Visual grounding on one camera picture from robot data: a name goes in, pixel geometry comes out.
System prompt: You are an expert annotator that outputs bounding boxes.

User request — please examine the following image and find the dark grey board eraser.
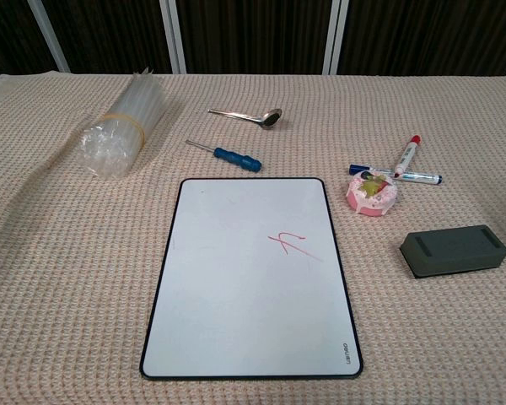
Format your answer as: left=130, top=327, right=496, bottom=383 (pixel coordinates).
left=398, top=224, right=506, bottom=281

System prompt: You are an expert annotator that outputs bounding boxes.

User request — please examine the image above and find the white whiteboard black frame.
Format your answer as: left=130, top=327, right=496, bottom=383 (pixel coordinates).
left=139, top=177, right=364, bottom=382

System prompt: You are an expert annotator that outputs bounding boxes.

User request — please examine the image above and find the red cap marker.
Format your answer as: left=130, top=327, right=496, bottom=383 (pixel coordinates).
left=392, top=134, right=423, bottom=178

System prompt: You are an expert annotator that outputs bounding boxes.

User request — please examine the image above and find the blue cap marker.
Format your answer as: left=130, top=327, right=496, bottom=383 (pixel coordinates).
left=348, top=164, right=444, bottom=186

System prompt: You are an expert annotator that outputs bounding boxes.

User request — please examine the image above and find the metal spoon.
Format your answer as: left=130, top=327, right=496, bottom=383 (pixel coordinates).
left=207, top=107, right=283, bottom=130

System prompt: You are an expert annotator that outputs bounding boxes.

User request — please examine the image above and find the pink toy donut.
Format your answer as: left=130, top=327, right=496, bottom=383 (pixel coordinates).
left=346, top=168, right=400, bottom=219

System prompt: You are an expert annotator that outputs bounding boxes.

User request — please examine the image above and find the yellow rubber band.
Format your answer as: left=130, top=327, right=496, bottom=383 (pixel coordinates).
left=102, top=112, right=147, bottom=147

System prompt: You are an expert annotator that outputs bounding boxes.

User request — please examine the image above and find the bundle of clear plastic sticks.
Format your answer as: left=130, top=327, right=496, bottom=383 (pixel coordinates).
left=76, top=67, right=166, bottom=181

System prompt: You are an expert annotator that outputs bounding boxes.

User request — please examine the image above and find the beige waffle-weave tablecloth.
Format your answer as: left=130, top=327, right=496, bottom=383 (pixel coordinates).
left=0, top=71, right=506, bottom=405

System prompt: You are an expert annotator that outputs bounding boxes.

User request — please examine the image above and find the blue-handled screwdriver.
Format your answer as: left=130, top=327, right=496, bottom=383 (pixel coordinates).
left=186, top=139, right=263, bottom=174

